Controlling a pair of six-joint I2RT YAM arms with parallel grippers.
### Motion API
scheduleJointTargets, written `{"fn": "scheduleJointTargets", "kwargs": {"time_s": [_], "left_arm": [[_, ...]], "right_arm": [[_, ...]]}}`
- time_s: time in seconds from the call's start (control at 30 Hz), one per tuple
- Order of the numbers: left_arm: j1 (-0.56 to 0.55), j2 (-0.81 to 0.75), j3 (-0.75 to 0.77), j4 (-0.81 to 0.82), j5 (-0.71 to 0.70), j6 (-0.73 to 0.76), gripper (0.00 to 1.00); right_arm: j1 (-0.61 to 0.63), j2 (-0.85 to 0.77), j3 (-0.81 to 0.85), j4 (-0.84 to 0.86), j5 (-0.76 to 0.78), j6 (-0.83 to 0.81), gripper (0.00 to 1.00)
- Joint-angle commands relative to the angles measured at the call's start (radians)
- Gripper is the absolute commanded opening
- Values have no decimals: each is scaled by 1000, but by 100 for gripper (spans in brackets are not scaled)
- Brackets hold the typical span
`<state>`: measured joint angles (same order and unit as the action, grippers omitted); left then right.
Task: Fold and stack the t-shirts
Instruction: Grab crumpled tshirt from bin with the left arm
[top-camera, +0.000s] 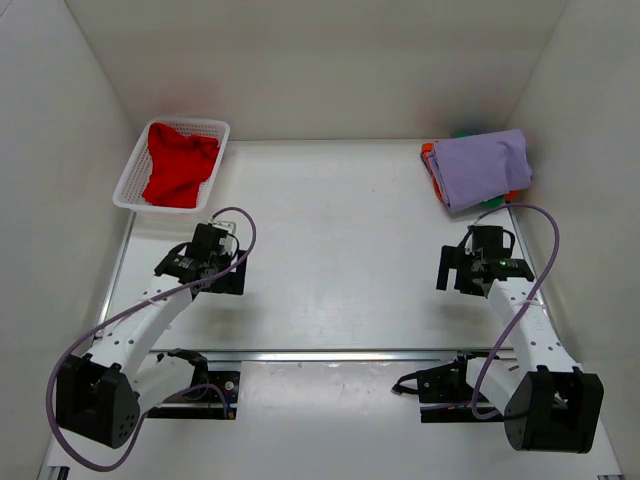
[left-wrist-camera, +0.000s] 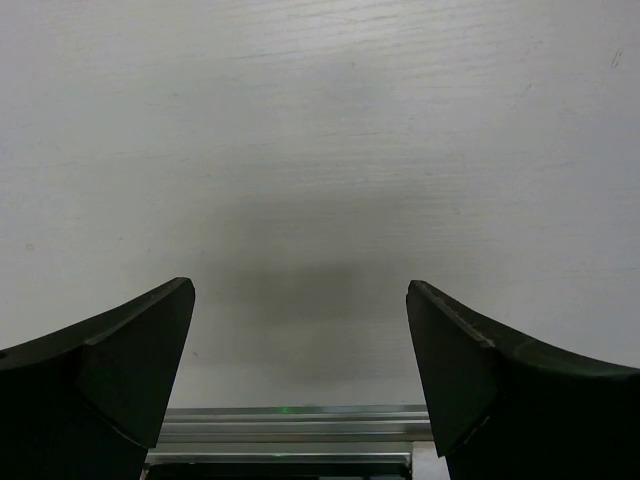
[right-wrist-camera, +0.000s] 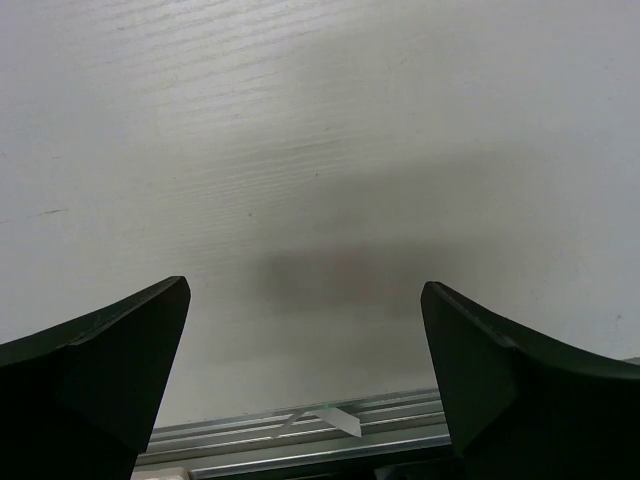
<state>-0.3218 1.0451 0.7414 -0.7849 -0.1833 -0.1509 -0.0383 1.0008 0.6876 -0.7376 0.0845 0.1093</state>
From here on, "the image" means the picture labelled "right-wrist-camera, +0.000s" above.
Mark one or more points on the aluminium table edge rail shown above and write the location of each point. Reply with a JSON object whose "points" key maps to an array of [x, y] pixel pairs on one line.
{"points": [[407, 423]]}

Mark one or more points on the white paper tag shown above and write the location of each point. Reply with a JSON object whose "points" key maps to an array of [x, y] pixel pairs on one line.
{"points": [[341, 420]]}

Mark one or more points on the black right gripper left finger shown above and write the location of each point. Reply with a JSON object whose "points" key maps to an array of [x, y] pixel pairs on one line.
{"points": [[79, 400]]}

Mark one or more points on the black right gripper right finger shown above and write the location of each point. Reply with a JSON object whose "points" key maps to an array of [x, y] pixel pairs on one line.
{"points": [[522, 405]]}

